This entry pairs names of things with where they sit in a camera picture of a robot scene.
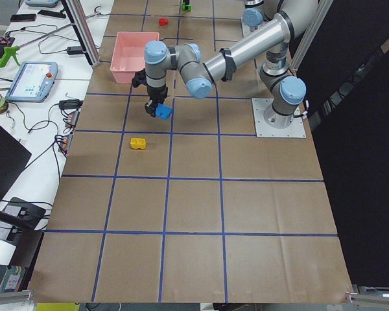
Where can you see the green toy block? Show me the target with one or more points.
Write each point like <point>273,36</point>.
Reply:
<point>186,8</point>

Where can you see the blue toy block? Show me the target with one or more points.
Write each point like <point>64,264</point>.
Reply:
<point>163,111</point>

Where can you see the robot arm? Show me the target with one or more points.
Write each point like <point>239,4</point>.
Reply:
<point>253,15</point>
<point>286,21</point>

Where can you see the pink plastic box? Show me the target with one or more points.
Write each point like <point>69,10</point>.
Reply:
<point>128,54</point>

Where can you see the red toy block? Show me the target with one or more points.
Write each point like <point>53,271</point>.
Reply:
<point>163,22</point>

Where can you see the yellow toy block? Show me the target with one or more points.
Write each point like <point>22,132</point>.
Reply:
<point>138,143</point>

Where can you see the black power adapter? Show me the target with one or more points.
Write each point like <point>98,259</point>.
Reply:
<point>74,50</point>

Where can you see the teach pendant tablet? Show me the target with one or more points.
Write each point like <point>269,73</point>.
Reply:
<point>33,82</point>

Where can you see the black smartphone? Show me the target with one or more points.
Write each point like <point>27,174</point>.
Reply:
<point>22,17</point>

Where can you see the black monitor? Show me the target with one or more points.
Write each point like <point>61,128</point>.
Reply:
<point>13,159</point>

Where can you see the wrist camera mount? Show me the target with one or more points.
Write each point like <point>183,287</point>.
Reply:
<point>139,79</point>

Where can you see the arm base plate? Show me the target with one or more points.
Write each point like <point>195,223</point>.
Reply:
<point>268,124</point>
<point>247,30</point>

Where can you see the aluminium frame post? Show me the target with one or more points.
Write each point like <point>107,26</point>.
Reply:
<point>77,18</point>

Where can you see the green handled grabber tool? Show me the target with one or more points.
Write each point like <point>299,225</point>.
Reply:
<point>8,56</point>

